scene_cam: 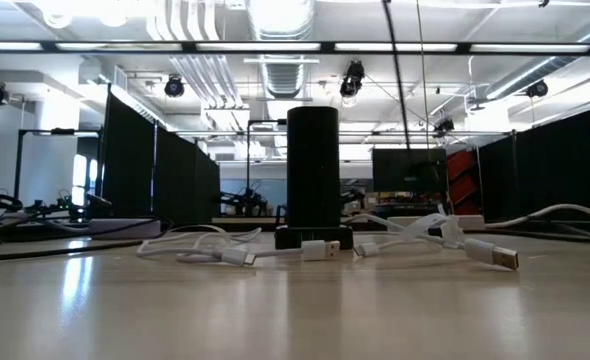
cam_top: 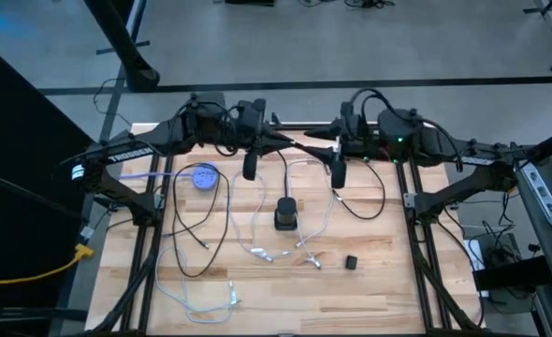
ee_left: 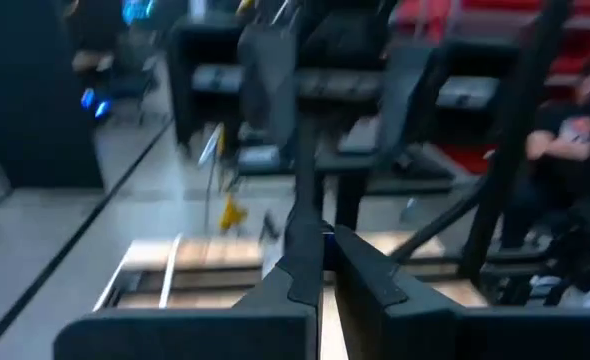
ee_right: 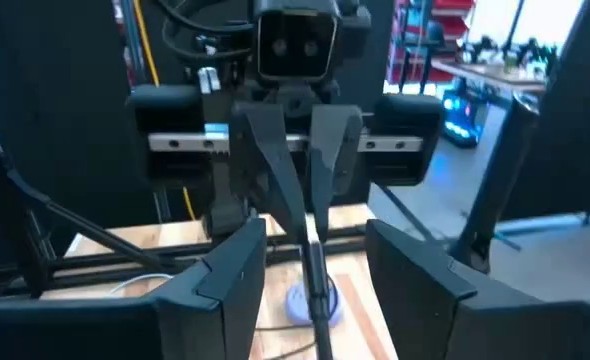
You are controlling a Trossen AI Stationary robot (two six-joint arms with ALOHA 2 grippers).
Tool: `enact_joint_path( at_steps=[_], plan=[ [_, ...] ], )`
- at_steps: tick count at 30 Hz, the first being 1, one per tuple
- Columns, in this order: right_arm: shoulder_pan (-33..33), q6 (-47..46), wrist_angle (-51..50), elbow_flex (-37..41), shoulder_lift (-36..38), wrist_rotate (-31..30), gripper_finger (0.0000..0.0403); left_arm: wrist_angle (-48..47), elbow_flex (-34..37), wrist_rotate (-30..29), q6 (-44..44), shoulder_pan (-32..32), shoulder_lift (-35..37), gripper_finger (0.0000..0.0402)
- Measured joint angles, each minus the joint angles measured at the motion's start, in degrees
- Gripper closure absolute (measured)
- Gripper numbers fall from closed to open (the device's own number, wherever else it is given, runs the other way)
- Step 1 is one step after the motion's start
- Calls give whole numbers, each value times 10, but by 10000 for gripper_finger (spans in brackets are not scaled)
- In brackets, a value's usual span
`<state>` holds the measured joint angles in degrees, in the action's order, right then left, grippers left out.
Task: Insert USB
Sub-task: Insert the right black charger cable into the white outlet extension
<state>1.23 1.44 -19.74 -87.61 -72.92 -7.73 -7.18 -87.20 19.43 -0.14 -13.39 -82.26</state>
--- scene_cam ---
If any white USB cable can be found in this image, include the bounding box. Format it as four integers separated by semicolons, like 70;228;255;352
343;212;520;272
135;223;342;267

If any black USB cable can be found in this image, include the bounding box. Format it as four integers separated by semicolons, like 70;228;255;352
380;0;414;151
0;215;174;263

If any black tower power strip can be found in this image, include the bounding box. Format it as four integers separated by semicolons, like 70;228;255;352
273;105;355;251

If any black monitor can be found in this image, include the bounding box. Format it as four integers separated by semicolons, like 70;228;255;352
372;148;449;195

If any LED light bar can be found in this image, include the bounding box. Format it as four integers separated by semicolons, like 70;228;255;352
0;40;590;56

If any black curtain panel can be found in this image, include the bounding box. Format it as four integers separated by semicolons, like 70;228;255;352
100;82;222;225
477;99;590;222

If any red storage bin shelf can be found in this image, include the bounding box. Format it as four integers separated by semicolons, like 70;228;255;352
446;148;480;216

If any lavender round power hub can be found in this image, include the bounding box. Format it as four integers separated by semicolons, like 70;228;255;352
88;218;162;240

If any white power strip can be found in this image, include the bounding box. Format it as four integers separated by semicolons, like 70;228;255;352
387;214;485;232

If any green electronics board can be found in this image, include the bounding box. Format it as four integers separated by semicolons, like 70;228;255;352
24;195;114;224

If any black aluminium table frame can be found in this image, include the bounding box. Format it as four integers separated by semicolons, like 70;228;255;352
167;222;590;245

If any silver ventilation duct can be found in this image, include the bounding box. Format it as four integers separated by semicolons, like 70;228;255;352
247;0;317;100

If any black metal rack frame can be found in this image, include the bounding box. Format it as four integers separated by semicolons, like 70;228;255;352
13;128;105;214

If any white power strip cord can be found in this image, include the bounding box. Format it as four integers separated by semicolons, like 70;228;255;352
484;203;590;230

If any black cable loop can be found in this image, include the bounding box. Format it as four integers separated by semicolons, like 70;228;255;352
0;191;25;251

